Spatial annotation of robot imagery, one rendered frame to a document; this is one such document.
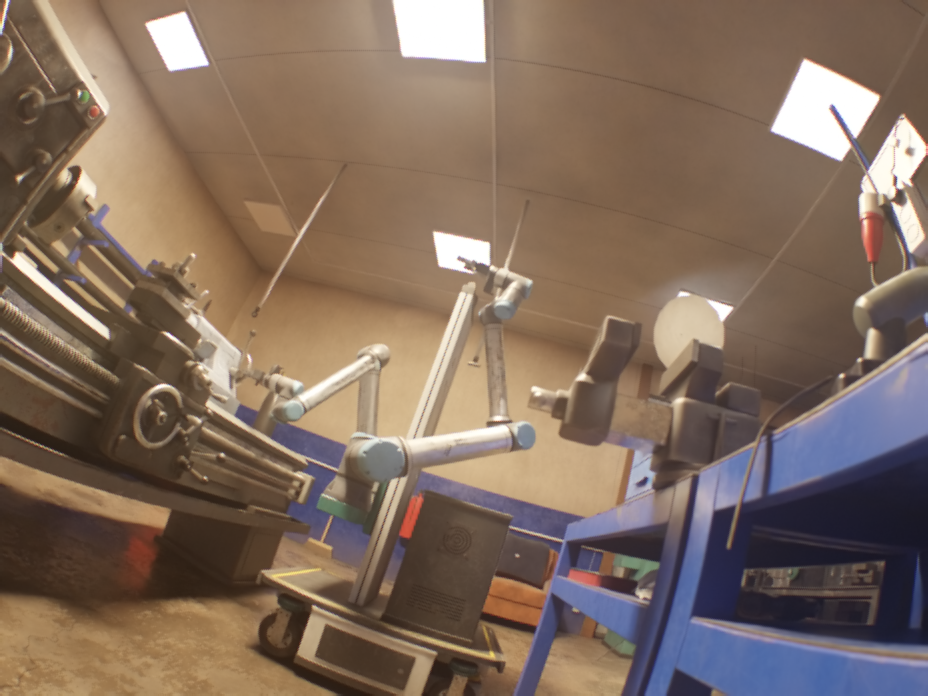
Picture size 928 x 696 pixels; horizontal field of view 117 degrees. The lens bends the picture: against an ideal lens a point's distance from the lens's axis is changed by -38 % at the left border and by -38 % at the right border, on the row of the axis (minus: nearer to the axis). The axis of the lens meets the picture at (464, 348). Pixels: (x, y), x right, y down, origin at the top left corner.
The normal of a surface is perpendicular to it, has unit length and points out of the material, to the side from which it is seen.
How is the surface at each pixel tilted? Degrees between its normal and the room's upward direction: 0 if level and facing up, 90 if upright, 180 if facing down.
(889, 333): 90
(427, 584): 90
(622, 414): 90
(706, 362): 90
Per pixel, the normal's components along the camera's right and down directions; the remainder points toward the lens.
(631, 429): -0.06, -0.44
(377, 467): 0.40, -0.22
